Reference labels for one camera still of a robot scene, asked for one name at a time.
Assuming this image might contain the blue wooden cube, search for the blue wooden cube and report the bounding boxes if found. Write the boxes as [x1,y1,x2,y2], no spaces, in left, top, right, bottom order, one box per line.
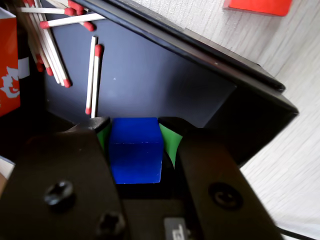
[108,117,165,185]

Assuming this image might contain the black cardboard box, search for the black cardboard box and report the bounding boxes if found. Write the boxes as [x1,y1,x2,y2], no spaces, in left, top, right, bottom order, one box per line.
[0,0,288,168]

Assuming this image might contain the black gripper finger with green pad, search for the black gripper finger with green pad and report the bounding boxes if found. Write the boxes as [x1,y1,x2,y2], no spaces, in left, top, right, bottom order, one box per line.
[158,116,286,240]
[0,116,131,240]

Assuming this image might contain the red wooden cube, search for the red wooden cube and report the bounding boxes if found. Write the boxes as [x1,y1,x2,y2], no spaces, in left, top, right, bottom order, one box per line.
[223,0,293,17]

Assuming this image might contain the orange matchbox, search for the orange matchbox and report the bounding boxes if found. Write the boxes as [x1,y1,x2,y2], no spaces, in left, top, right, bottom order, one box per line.
[0,7,31,118]

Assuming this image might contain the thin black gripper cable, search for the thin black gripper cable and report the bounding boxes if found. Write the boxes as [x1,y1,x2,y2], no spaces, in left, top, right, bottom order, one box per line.
[276,228,320,240]

